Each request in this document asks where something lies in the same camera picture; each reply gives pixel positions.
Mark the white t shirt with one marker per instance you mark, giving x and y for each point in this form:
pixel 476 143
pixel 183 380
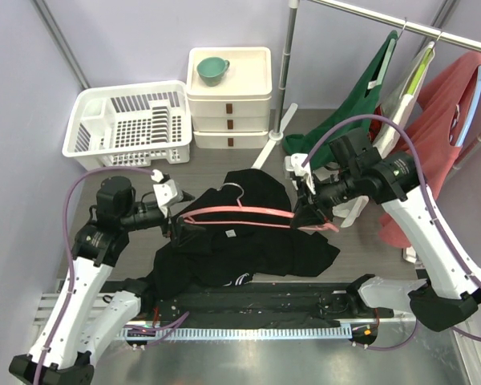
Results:
pixel 397 106

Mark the black t shirt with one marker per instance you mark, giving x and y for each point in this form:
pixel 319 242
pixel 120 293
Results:
pixel 231 247

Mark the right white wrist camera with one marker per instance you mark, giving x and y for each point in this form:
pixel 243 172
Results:
pixel 297 169

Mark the metal clothes rack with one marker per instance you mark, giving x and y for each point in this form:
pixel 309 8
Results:
pixel 437 31

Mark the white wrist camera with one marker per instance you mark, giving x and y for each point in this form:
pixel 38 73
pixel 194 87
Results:
pixel 168 192
pixel 297 169

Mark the light blue hanger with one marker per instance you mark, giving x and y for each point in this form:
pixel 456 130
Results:
pixel 458 140

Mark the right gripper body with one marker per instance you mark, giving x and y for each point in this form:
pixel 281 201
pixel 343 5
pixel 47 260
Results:
pixel 310 202

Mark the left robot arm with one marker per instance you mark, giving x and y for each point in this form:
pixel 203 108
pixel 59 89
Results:
pixel 70 345

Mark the white plastic basket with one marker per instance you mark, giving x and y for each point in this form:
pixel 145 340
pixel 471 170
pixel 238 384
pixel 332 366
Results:
pixel 130 125

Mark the white cable duct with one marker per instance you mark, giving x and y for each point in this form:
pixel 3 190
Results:
pixel 195 334

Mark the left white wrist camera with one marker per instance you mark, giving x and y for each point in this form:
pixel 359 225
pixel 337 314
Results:
pixel 168 192

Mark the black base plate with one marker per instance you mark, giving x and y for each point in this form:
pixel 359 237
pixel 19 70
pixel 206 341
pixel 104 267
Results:
pixel 261 305

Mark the white drawer unit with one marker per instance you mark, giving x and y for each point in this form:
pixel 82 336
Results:
pixel 235 113

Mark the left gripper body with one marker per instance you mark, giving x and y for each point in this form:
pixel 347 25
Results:
pixel 175 232

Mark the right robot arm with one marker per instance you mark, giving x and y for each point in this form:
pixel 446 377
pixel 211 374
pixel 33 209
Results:
pixel 451 291

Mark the pink hanger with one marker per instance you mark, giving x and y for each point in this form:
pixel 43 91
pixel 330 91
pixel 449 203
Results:
pixel 240 209

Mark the green t shirt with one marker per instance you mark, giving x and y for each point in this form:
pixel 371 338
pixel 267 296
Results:
pixel 358 102

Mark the lime green hanger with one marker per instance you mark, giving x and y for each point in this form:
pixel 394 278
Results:
pixel 417 78

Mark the salmon pink t shirt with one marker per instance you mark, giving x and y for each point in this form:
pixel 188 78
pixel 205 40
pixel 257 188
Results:
pixel 429 124

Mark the green cup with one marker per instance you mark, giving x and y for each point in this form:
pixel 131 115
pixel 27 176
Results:
pixel 212 69

